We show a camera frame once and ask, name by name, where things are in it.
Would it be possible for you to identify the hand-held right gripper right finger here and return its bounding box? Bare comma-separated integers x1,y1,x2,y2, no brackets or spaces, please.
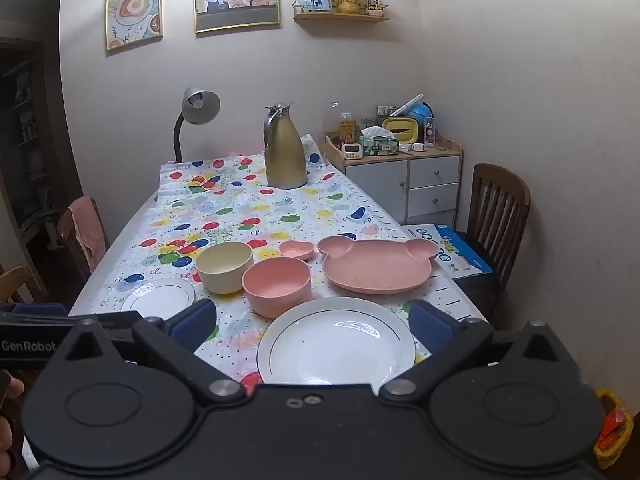
377,300,581,405

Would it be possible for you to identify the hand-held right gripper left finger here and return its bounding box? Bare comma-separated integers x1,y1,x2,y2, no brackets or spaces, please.
49,299,249,406

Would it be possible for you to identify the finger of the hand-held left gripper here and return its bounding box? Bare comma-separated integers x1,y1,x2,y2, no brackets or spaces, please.
10,302,67,317
66,310,146,347

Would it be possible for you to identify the small white plate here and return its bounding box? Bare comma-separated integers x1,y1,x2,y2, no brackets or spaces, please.
120,278,197,319

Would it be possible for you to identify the cream bowl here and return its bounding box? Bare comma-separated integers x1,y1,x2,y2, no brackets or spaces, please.
195,241,254,295

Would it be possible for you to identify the pink bear-shaped plate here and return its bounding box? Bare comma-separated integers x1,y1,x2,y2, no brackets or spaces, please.
317,235,453,295

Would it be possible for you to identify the pink bowl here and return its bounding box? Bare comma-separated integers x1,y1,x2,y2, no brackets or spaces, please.
242,257,312,320

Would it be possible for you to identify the large white plate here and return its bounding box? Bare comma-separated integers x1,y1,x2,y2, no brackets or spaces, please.
256,296,417,387

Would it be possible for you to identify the pink heart-shaped dish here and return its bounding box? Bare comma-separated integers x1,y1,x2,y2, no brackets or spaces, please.
278,240,316,262

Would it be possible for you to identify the person's left hand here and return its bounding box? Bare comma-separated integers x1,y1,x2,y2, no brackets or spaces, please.
0,372,25,468

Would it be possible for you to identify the wooden chair with yellow cushion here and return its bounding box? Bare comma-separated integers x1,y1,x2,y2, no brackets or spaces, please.
0,265,48,306

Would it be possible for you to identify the blue and white box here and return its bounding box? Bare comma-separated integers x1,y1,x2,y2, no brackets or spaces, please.
402,223,494,279

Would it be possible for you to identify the wooden chair with pink cloth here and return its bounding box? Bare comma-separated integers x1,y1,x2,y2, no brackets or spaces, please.
56,196,111,282

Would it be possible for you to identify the pink cloth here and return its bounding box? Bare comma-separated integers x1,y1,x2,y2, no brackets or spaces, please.
70,196,109,271

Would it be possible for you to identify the white cabinet drawer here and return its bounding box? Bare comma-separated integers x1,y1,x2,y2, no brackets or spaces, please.
409,156,460,189
407,183,459,219

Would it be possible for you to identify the dark wooden slatted chair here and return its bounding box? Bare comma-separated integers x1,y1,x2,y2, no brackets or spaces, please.
452,162,532,322

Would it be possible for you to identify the white and wood cabinet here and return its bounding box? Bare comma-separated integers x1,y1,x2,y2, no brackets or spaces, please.
321,132,464,228

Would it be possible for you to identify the balloon print tablecloth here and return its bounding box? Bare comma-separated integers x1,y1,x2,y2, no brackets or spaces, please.
100,133,488,396

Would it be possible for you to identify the dark bookshelf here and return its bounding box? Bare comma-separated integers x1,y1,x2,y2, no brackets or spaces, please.
0,35,83,251

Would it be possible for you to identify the green tissue box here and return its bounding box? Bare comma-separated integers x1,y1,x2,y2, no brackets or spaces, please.
360,127,400,157

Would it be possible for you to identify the gold thermos jug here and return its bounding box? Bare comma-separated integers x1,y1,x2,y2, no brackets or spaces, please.
263,102,309,191

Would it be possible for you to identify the yellow box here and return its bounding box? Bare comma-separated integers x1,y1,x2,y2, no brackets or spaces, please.
381,116,420,144

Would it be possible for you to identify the yellow plastic basket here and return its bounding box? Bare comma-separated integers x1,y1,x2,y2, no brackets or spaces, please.
593,388,635,470

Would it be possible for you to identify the grey desk lamp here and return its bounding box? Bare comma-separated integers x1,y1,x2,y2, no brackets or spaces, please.
172,86,221,163

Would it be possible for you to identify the framed egg picture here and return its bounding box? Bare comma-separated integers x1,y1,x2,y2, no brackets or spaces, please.
105,0,163,51

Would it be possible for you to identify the wooden wall shelf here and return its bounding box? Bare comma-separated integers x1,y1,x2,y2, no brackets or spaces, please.
292,0,390,24

